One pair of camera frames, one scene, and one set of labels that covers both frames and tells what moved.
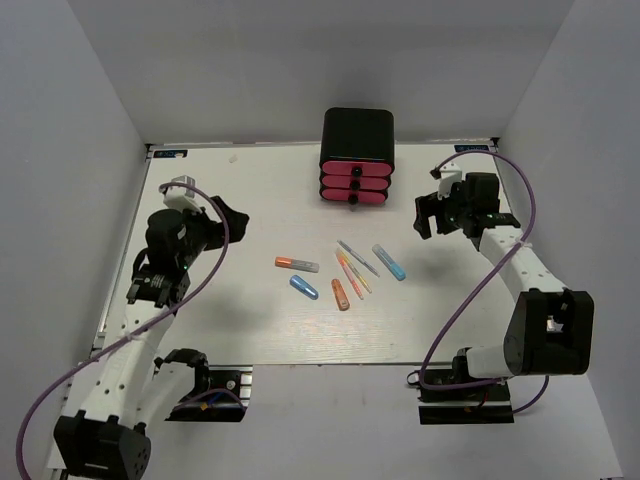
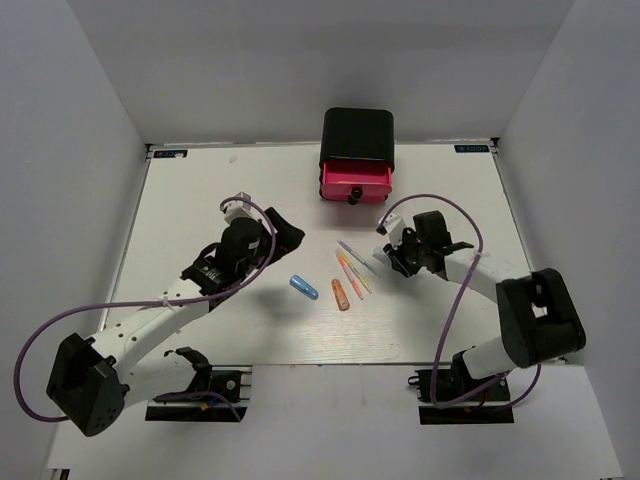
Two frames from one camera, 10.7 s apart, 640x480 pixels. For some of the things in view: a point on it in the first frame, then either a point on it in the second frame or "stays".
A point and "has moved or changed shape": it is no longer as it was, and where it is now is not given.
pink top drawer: x=356 y=168 has moved or changed shape
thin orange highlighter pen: x=350 y=274 stays
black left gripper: x=236 y=221 -> x=290 y=236
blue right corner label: x=461 y=148 stays
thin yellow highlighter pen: x=355 y=271 stays
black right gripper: x=430 y=205 -> x=396 y=254
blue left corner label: x=171 y=154 stays
